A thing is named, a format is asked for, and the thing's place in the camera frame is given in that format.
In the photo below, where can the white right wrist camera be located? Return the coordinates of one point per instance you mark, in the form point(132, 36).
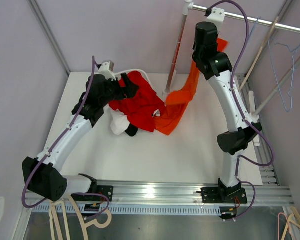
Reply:
point(217, 16)

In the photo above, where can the red t shirt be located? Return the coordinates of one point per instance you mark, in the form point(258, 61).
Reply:
point(140, 110)

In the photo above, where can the orange t shirt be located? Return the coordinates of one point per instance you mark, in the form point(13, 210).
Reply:
point(177, 103)

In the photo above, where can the light blue plastic hanger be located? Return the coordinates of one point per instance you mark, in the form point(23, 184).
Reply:
point(288, 76)

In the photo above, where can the beige wooden hanger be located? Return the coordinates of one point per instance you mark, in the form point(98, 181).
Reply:
point(262, 46)

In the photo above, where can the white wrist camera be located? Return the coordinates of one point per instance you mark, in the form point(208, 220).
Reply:
point(217, 16)
point(106, 70)

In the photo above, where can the blue wire hanger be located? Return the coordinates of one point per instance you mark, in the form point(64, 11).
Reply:
point(254, 27)

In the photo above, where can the black t shirt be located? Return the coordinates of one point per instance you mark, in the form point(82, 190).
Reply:
point(131, 130)

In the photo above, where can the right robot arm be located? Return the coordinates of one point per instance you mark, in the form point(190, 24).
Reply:
point(242, 129)

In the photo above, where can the green and grey t shirt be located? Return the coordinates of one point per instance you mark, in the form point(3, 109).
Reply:
point(119, 123)

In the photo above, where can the silver clothes rack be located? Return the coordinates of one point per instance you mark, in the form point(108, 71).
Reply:
point(190, 6)

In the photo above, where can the beige hanger on floor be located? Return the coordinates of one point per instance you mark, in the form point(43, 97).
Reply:
point(56, 231)

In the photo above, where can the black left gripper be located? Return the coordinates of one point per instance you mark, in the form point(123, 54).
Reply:
point(130, 91)

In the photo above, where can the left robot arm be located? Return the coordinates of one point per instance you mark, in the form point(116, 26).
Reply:
point(42, 174)

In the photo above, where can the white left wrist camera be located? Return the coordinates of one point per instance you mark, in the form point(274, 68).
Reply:
point(106, 70)

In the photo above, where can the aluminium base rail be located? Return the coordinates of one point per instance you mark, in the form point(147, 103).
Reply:
point(180, 199)

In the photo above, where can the pile of hangers bottom right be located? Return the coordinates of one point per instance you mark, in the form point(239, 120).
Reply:
point(288, 224)

